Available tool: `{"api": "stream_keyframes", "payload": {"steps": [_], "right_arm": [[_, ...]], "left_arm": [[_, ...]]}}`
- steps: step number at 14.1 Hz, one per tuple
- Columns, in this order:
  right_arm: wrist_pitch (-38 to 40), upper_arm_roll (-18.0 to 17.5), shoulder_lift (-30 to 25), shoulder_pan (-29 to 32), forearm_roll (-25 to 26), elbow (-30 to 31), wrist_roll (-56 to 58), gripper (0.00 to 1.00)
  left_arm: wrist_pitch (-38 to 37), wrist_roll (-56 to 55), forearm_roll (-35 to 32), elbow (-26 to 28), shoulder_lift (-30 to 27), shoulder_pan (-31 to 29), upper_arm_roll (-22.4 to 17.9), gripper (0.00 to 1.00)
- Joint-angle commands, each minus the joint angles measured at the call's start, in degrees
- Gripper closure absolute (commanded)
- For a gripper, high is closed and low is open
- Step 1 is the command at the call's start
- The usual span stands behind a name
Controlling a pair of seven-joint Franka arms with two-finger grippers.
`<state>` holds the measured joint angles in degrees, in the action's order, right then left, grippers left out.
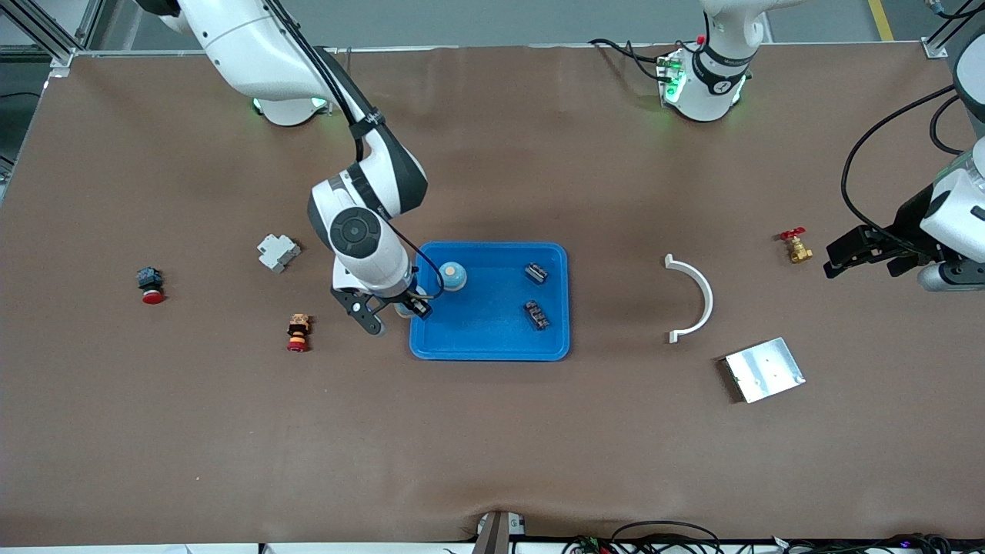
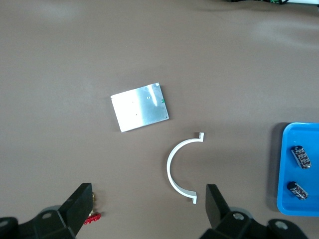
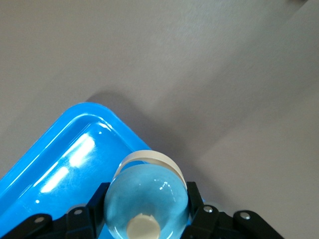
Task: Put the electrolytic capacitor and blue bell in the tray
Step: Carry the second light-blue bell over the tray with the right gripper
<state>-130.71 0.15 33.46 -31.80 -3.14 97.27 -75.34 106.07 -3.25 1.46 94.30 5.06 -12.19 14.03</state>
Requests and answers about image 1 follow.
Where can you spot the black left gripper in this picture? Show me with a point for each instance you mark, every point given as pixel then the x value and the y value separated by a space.
pixel 910 218

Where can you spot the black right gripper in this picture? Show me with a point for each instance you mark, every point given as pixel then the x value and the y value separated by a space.
pixel 416 306

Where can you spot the blue desk bell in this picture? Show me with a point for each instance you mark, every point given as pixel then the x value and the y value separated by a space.
pixel 402 312
pixel 454 275

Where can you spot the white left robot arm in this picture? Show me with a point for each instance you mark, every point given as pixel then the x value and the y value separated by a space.
pixel 958 208

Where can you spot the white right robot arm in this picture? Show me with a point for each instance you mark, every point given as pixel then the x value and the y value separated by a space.
pixel 231 46

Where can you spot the blue plastic tray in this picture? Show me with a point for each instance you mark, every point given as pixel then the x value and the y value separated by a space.
pixel 492 338

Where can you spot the orange red emergency button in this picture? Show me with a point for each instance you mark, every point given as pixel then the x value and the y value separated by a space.
pixel 298 331

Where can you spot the brown table mat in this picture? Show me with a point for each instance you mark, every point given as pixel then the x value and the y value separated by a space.
pixel 492 431

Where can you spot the grey terminal block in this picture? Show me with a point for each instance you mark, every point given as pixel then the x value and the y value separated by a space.
pixel 277 254

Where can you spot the silver aluminium plate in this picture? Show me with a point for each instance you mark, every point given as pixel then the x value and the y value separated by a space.
pixel 766 373

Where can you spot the white curved pipe bracket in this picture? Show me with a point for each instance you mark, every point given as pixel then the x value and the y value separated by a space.
pixel 709 300

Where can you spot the aluminium frame post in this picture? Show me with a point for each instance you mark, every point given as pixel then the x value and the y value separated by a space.
pixel 935 48
pixel 63 58

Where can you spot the camera stand post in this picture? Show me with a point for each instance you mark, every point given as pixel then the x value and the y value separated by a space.
pixel 495 538

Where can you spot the red push button switch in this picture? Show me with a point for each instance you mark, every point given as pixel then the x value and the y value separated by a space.
pixel 150 278

